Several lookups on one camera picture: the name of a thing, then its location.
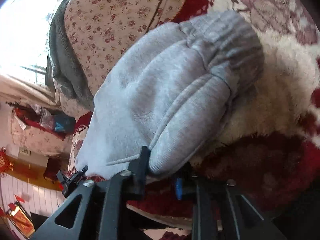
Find beige curtain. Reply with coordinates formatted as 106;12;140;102
1;74;61;109

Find blue plastic bag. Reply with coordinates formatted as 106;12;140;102
54;113;76;133

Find red chinese knot decoration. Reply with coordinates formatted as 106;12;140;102
0;147;14;178

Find grey fleece jacket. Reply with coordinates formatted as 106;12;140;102
48;0;94;111

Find clear plastic bag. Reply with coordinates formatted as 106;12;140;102
31;105;55;130

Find red cream floral bedspread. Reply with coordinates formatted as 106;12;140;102
67;0;320;240

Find light grey sweatpants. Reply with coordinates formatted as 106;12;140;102
75;10;264;179

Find window with dark frame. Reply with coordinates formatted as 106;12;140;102
1;0;62;85

